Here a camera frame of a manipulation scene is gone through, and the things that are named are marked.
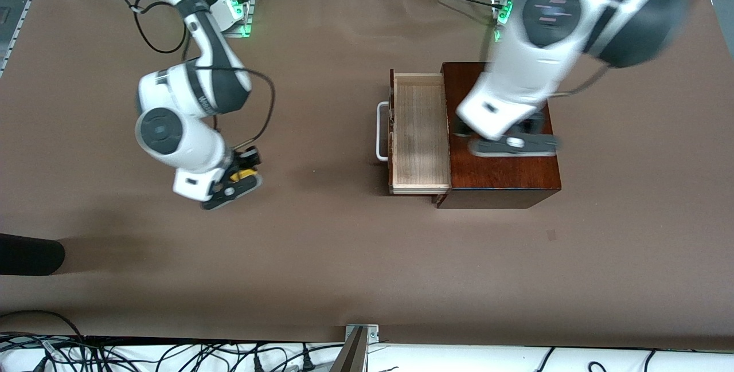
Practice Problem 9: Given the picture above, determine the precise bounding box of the white metal drawer handle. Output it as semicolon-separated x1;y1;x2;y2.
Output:
376;101;393;162

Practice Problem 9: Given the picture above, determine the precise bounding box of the dark metal beam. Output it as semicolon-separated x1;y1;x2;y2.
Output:
330;326;368;372

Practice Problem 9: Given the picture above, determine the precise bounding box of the light wooden drawer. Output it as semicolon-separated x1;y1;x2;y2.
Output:
388;69;452;196

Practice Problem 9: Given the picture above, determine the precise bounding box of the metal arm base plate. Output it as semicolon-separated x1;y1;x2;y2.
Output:
221;0;254;38

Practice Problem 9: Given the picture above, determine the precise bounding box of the tangled black cable bundle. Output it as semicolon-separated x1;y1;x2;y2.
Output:
0;310;345;372

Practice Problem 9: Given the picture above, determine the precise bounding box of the silver metal bracket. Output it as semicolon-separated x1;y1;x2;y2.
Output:
344;324;380;343

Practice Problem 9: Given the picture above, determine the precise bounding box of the dark brown wooden cabinet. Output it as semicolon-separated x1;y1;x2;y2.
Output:
436;62;563;210

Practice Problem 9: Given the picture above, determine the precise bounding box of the black right camera cable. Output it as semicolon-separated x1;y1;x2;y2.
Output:
213;65;276;152

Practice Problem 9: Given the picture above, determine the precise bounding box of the brown paper table cover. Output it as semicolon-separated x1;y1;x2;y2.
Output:
0;0;734;351

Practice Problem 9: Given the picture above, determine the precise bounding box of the black rounded object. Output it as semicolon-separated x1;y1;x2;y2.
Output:
0;233;65;276

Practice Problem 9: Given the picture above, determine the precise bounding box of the black left camera cable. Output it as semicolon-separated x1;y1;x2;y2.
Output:
550;65;608;97

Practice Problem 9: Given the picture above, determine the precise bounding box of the white bench surface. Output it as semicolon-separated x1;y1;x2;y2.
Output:
0;335;734;372

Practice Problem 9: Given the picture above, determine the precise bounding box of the black right arm loop cable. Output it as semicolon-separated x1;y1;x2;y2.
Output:
122;0;190;55

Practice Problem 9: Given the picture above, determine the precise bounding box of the black camera cable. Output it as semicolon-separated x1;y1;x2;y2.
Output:
213;65;276;152
550;65;608;97

